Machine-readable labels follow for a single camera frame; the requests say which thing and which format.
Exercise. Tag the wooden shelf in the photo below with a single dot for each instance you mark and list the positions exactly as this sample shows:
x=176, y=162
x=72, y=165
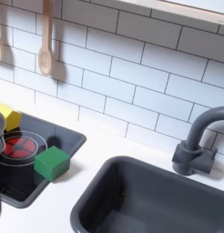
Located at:
x=183, y=13

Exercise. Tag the black toy stove top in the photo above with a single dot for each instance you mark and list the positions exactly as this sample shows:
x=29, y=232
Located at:
x=60, y=138

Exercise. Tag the green toy block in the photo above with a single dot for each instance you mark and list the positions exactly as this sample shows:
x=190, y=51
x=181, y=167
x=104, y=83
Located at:
x=51, y=162

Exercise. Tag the dark grey sink basin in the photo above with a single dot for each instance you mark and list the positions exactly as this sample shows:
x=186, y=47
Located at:
x=165, y=197

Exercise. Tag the wooden spoon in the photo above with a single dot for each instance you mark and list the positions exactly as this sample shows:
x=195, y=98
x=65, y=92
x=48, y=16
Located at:
x=45, y=57

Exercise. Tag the yellow toy block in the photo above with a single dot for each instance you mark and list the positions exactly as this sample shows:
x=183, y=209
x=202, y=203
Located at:
x=9, y=116

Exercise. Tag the dark grey tap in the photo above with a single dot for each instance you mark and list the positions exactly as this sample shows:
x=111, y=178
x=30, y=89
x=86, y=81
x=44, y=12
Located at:
x=192, y=151

